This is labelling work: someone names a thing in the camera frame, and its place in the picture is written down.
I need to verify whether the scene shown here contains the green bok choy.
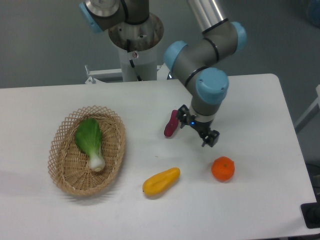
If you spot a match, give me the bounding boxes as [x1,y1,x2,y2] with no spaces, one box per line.
[74,118,106,172]

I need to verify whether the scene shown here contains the white frame at right edge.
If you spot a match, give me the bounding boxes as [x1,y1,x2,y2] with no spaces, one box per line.
[294,85,320,134]

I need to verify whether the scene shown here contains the blue object top right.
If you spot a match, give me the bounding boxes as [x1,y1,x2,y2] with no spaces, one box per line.
[306,0,320,28]

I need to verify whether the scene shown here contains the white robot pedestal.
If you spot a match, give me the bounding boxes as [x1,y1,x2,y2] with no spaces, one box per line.
[108,13,164,82]

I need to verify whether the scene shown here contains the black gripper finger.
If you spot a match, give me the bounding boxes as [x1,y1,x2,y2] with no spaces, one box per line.
[176,104,189,129]
[201,129,220,148]

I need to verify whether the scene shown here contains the black box at table edge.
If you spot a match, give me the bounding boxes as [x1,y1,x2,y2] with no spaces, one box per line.
[300,202,320,229]

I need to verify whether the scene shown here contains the woven wicker basket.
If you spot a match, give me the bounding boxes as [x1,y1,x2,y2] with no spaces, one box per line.
[48,105,126,197]

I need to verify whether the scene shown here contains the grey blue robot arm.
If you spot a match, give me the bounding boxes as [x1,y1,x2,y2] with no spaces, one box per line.
[79,0,247,146]

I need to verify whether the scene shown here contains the yellow papaya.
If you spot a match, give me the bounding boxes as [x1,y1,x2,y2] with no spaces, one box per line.
[142,167,181,197]

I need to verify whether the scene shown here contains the purple sweet potato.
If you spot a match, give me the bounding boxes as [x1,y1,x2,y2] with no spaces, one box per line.
[163,109,179,138]

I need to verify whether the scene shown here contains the orange tangerine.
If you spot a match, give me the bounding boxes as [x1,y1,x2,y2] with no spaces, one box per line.
[211,156,235,182]

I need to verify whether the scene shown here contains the black cable on pedestal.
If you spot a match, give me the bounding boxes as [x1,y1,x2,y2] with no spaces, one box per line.
[126,39,143,82]

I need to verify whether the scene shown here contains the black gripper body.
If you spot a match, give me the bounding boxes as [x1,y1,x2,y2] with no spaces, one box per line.
[186,113,214,138]

